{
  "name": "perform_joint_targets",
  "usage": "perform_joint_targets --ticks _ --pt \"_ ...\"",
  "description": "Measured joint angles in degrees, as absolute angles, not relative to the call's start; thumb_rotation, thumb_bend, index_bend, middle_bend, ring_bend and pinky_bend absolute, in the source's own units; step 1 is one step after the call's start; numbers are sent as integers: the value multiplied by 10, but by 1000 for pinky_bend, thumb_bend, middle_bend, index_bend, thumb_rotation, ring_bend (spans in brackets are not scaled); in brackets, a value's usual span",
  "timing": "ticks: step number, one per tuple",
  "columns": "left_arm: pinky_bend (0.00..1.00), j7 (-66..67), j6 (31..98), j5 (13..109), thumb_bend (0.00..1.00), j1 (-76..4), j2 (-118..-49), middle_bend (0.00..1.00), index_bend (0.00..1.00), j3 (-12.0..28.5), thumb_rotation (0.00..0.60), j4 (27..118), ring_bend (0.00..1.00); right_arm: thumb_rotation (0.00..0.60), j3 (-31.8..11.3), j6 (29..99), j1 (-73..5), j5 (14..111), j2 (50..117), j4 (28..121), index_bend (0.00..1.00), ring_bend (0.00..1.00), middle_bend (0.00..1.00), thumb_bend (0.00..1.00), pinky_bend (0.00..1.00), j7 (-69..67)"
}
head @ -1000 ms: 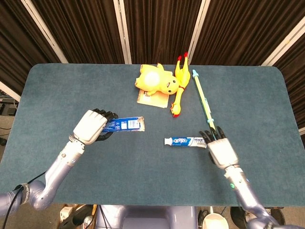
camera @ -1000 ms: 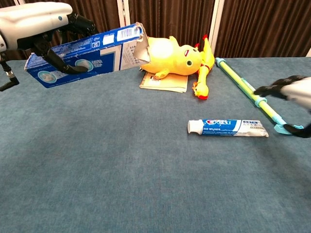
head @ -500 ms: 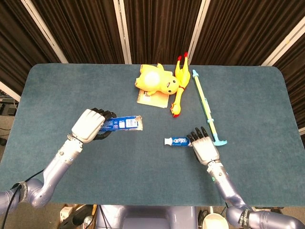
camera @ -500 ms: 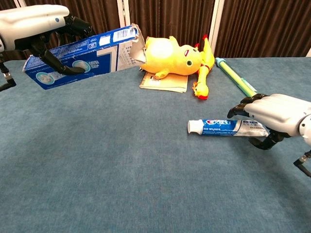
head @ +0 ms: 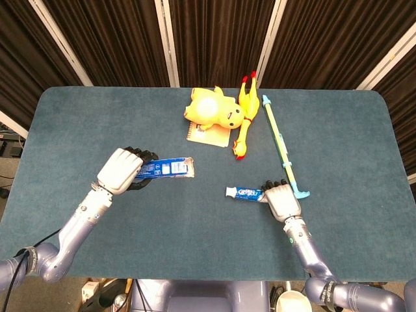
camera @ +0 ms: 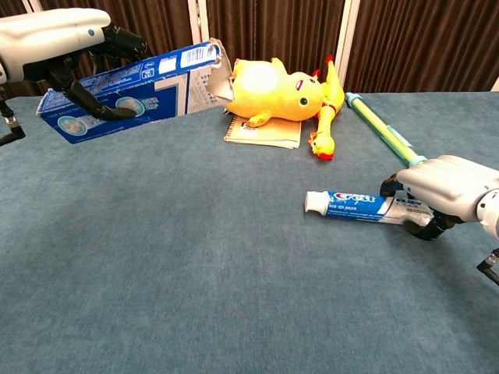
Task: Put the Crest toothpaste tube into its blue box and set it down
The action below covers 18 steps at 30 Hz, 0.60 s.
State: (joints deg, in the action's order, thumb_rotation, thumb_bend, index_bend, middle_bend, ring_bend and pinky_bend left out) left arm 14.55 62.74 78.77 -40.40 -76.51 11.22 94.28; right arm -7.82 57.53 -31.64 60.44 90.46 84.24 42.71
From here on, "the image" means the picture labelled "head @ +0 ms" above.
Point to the blue white toothpaste tube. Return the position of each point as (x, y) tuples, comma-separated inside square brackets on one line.
[(245, 193)]

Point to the yellow plush toy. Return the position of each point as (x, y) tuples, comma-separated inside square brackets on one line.
[(211, 109)]

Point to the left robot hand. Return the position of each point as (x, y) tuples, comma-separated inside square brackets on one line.
[(118, 170)]

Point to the dark brown curtain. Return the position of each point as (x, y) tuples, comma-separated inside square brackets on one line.
[(221, 39)]

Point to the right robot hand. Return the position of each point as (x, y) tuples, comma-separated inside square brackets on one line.
[(282, 201)]

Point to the lavender robot base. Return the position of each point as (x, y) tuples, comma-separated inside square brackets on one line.
[(201, 295)]

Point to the black curved object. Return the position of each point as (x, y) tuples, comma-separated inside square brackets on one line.
[(104, 300)]

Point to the blue felt table mat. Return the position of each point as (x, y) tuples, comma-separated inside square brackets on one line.
[(195, 234)]

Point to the small white carton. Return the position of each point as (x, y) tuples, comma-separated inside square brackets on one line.
[(90, 291)]

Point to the white partition frame post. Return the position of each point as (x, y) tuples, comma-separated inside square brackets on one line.
[(390, 58), (167, 42), (269, 42), (13, 125), (61, 42)]

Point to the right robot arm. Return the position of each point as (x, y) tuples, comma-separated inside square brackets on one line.
[(312, 256)]

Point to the white round bowl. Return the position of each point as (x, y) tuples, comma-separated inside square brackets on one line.
[(294, 302)]

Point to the grey electronic device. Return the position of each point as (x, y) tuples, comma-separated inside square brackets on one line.
[(11, 150)]

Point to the yellow rubber chicken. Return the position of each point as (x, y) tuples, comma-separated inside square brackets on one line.
[(248, 105)]

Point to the blue toothpaste box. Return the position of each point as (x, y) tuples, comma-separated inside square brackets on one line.
[(172, 168)]

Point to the tan spiral notebook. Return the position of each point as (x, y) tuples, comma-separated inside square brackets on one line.
[(211, 136)]

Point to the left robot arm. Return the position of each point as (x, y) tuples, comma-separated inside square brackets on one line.
[(78, 227)]

